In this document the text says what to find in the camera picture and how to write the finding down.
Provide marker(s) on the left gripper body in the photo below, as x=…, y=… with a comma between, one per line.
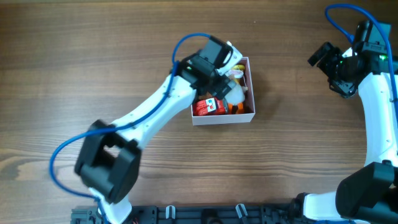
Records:
x=217, y=86

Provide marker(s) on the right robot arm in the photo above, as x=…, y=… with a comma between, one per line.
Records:
x=370, y=194

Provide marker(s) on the white rattle drum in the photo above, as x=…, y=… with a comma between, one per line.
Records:
x=237, y=76

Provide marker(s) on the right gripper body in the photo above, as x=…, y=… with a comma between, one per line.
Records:
x=325, y=58

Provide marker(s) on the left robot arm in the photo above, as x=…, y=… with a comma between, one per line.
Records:
x=109, y=159

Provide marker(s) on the pink cardboard box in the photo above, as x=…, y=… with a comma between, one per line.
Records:
x=249, y=105

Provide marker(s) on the yellow rattle drum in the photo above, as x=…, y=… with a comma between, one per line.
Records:
x=239, y=67

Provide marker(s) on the red toy fire truck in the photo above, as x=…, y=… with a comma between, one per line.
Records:
x=210, y=107

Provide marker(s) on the white plush duck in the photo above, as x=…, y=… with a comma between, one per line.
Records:
x=235, y=99

